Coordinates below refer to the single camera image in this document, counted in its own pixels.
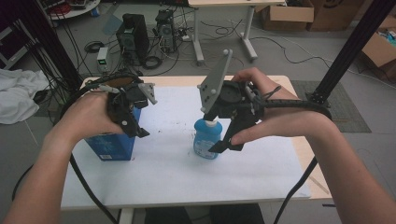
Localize tall cardboard box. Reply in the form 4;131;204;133
306;0;366;33

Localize round white table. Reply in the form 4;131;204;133
38;0;102;21

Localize black metal stand post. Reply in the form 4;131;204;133
305;0;396;108
8;0;84;91

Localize white table mat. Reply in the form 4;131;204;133
60;85;312;209

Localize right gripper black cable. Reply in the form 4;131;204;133
261;85;332;224

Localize light wooden table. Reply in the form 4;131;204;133
60;75;333;224

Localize white power supply unit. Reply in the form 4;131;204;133
96;46;110;75

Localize open computer tower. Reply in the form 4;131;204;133
154;8;178;54

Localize white-legged desk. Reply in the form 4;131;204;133
187;0;287;63

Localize black computer tower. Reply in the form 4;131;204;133
116;13;150;65

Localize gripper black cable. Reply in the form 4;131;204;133
60;74;143;224
261;85;332;224

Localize person's dark-clothed legs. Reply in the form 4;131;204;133
144;203;266;224

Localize white cloth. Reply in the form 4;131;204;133
0;68;51;125

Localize cardboard box with blue contents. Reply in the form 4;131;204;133
361;15;396;68

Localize person's left hand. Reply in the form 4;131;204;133
54;91;128;145

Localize blue plastic bottle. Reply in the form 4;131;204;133
192;118;224;161

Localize coiled black cable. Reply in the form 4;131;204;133
141;55;163;70

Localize person's right hand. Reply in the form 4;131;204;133
231;67;336;147

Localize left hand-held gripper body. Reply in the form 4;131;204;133
98;81;158;125

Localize grey floor mat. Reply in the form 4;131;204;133
290;79;373;134

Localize open cardboard box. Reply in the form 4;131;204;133
261;0;316;33

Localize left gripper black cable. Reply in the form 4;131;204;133
60;74;143;224

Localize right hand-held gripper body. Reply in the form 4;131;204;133
196;49;266;125

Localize black cable on floor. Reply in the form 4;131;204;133
11;163;35;202

